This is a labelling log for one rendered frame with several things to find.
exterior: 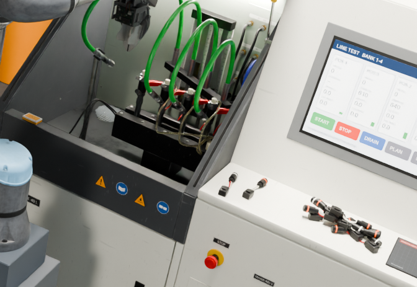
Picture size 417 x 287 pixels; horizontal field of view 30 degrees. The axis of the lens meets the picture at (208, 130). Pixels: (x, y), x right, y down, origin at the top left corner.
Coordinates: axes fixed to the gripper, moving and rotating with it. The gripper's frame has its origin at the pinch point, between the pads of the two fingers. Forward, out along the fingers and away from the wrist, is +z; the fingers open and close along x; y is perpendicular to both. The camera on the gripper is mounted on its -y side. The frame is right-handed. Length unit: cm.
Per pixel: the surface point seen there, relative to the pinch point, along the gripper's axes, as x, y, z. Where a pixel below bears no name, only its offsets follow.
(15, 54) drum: -161, -170, 104
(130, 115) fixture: -1.9, -12.1, 27.1
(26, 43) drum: -156, -172, 96
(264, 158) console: 44, -12, 23
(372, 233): 81, 1, 24
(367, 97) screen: 65, -18, -4
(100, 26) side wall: -32, -38, 13
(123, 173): 11.1, 11.4, 32.6
